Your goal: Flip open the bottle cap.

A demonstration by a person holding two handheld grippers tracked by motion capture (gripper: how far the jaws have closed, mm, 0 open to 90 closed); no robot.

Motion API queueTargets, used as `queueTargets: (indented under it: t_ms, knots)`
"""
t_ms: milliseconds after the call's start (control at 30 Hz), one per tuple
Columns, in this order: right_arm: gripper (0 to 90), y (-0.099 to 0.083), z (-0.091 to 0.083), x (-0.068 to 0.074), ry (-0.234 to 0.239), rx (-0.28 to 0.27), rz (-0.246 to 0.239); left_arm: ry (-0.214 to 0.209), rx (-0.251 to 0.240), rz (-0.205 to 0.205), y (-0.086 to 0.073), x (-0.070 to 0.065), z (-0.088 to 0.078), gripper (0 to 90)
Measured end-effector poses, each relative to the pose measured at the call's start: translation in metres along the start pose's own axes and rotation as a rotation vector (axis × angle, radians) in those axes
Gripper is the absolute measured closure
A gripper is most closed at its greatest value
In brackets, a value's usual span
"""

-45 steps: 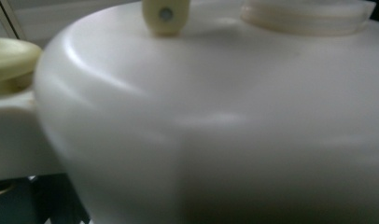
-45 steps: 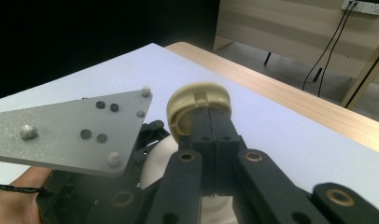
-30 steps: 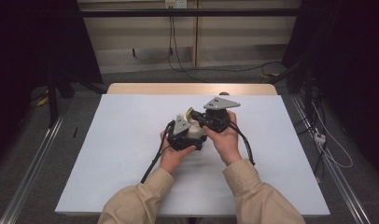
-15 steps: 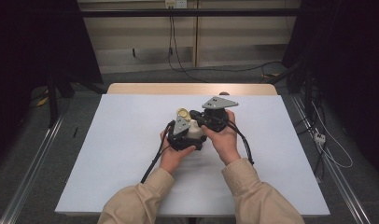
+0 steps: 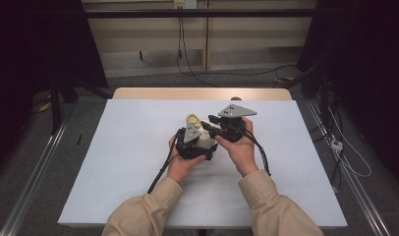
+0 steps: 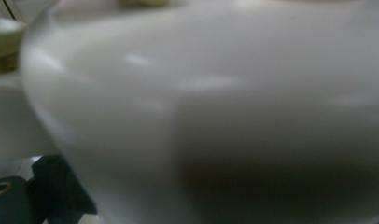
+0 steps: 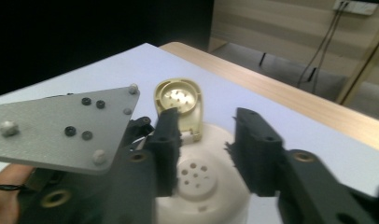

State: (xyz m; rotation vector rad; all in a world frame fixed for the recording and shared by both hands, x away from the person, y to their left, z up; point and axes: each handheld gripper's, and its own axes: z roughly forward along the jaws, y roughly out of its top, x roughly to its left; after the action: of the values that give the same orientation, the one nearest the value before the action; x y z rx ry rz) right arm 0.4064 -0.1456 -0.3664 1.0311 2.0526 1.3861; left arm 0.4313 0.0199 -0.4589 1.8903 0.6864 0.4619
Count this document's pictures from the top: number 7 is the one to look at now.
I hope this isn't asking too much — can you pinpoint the wooden vertical post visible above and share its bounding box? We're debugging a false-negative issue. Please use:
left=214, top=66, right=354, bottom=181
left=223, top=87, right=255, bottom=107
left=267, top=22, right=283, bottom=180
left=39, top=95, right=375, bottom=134
left=335, top=26, right=379, bottom=106

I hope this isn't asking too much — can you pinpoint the black curtain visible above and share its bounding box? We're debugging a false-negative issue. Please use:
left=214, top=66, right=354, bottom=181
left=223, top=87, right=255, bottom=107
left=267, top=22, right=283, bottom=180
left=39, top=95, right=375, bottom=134
left=0, top=0, right=216, bottom=98

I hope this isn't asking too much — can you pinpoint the white power strip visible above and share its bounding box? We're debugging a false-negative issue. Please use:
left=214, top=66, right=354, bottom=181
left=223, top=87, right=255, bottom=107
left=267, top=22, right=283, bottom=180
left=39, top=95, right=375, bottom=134
left=332, top=0, right=379, bottom=17

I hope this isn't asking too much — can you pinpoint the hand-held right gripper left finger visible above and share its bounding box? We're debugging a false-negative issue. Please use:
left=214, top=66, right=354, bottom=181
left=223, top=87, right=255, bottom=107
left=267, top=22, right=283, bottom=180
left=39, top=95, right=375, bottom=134
left=145, top=106, right=182, bottom=198

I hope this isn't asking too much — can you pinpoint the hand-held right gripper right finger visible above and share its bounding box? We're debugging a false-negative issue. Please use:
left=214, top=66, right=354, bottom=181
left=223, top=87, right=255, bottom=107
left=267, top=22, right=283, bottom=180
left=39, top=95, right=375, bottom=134
left=226, top=106, right=286, bottom=198

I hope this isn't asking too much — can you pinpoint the clear jar with cream lid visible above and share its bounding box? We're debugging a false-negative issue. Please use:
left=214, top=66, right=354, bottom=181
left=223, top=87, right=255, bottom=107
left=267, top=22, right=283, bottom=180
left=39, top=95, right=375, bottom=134
left=153, top=77, right=251, bottom=224

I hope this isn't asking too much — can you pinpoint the black wall cable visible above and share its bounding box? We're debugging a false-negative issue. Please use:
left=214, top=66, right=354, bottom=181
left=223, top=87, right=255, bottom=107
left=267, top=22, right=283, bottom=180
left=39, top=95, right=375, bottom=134
left=311, top=2, right=350, bottom=94
left=297, top=2, right=345, bottom=89

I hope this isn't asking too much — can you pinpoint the white table mat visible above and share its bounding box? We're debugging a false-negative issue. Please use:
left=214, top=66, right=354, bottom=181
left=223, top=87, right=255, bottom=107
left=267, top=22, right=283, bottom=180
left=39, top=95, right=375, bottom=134
left=0, top=42, right=379, bottom=224

